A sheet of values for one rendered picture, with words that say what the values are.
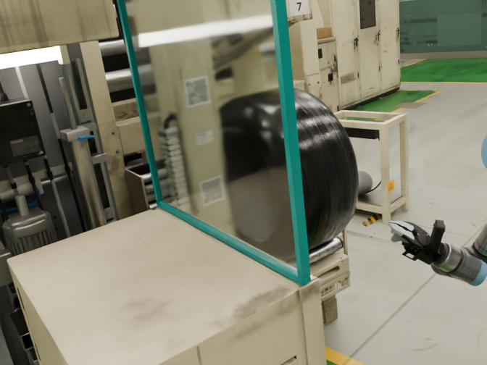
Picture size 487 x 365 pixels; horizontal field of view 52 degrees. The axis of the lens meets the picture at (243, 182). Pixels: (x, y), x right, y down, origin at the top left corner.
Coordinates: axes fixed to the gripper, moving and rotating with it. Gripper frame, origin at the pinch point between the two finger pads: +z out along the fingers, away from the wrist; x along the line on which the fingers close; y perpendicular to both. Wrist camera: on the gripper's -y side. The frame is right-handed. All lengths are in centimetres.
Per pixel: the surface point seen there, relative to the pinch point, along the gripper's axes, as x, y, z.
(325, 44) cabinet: 455, 164, -23
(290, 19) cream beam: 55, -18, 58
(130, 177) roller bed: 5, 42, 83
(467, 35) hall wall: 1045, 241, -381
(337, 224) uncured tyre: -8.9, 3.9, 18.0
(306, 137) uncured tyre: -3.0, -15.3, 41.1
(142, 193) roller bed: -1, 40, 77
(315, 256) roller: -10.1, 19.8, 16.1
